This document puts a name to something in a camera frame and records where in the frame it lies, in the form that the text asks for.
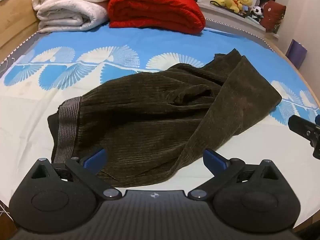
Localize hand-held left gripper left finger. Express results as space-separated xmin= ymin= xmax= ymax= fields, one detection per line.
xmin=31 ymin=148 xmax=123 ymax=201

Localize white folded blanket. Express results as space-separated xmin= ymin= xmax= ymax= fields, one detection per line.
xmin=32 ymin=0 xmax=115 ymax=33

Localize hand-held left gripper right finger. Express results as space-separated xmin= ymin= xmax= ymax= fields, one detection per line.
xmin=187 ymin=148 xmax=278 ymax=201

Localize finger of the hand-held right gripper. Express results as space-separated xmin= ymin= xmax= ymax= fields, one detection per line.
xmin=287 ymin=114 xmax=320 ymax=160

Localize wooden bed frame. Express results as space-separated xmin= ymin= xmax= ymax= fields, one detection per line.
xmin=0 ymin=0 xmax=40 ymax=63

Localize dark red cushion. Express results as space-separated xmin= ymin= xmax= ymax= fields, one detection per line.
xmin=259 ymin=0 xmax=287 ymax=33

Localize white headboard shelf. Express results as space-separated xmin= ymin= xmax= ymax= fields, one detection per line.
xmin=197 ymin=0 xmax=280 ymax=39

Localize red folded blanket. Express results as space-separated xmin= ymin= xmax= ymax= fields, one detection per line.
xmin=108 ymin=0 xmax=206 ymax=34

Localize panda plush toy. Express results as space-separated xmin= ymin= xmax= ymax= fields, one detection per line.
xmin=251 ymin=6 xmax=264 ymax=22

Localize blue white printed bed sheet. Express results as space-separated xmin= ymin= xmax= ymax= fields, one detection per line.
xmin=0 ymin=26 xmax=320 ymax=233

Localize purple bag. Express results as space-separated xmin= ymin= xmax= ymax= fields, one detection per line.
xmin=285 ymin=39 xmax=308 ymax=70

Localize brown corduroy pants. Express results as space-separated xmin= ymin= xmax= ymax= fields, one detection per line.
xmin=47 ymin=48 xmax=282 ymax=188

